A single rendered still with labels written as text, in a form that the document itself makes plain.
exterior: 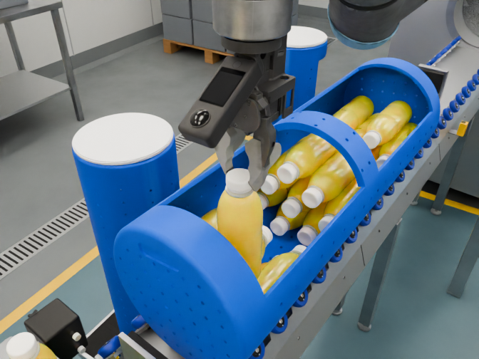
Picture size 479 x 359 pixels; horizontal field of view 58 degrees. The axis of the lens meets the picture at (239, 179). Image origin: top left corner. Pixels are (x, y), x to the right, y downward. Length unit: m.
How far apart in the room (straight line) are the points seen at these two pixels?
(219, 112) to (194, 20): 4.15
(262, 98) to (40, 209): 2.40
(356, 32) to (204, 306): 0.42
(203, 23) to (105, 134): 3.36
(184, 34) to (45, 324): 4.10
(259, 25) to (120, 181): 0.78
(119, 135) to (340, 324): 1.31
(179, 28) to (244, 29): 4.28
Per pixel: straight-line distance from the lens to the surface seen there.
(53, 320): 0.87
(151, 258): 0.68
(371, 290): 1.89
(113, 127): 1.32
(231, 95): 0.49
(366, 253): 1.15
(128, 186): 1.19
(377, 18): 0.55
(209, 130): 0.47
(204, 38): 4.59
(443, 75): 1.67
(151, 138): 1.24
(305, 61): 1.96
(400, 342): 2.10
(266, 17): 0.48
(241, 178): 0.60
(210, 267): 0.60
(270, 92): 0.53
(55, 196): 2.90
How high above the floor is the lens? 1.65
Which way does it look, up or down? 36 degrees down
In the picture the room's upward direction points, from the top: straight up
